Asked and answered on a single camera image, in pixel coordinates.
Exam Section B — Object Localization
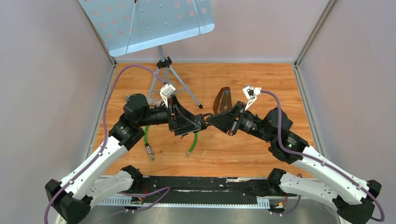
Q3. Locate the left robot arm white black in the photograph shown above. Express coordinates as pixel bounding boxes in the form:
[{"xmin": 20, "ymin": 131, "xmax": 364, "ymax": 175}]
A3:
[{"xmin": 45, "ymin": 94, "xmax": 207, "ymax": 224}]

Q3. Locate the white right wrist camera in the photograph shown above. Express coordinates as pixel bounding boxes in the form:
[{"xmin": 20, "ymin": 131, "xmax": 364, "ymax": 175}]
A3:
[{"xmin": 242, "ymin": 85, "xmax": 262, "ymax": 111}]

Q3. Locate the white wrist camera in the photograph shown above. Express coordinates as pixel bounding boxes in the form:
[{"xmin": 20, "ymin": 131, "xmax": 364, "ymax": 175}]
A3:
[
  {"xmin": 242, "ymin": 85, "xmax": 262, "ymax": 111},
  {"xmin": 160, "ymin": 83, "xmax": 176, "ymax": 108}
]

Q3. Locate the green cable lock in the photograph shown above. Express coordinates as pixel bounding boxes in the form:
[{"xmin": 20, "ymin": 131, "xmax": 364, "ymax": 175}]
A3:
[{"xmin": 143, "ymin": 126, "xmax": 198, "ymax": 161}]

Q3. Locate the light blue music stand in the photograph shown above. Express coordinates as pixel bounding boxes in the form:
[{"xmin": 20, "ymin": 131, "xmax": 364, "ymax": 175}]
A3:
[{"xmin": 79, "ymin": 0, "xmax": 215, "ymax": 108}]

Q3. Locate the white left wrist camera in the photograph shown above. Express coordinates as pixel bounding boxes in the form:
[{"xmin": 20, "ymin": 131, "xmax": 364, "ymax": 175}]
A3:
[{"xmin": 160, "ymin": 83, "xmax": 176, "ymax": 108}]

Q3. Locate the black padlock with keys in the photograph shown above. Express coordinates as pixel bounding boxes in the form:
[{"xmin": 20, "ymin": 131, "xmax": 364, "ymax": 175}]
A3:
[{"xmin": 193, "ymin": 113, "xmax": 214, "ymax": 131}]

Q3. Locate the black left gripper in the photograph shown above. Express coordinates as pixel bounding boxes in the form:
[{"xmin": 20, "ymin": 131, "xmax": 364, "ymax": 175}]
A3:
[{"xmin": 138, "ymin": 95, "xmax": 201, "ymax": 135}]

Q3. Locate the glittery silver microphone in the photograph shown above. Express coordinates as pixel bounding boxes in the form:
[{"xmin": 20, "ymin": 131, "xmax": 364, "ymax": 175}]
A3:
[{"xmin": 126, "ymin": 94, "xmax": 164, "ymax": 106}]

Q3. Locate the brown wooden metronome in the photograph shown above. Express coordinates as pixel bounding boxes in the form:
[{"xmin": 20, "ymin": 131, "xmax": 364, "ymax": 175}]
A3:
[{"xmin": 213, "ymin": 86, "xmax": 232, "ymax": 115}]

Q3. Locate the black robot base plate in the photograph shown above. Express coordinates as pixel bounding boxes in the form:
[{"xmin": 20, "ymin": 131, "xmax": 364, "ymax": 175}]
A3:
[{"xmin": 124, "ymin": 176, "xmax": 285, "ymax": 205}]

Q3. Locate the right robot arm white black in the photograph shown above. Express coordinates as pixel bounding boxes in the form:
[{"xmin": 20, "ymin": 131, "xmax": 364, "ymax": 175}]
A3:
[{"xmin": 207, "ymin": 102, "xmax": 382, "ymax": 224}]

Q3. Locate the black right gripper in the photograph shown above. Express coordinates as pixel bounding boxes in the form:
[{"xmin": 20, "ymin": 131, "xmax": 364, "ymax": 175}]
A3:
[{"xmin": 205, "ymin": 102, "xmax": 273, "ymax": 143}]

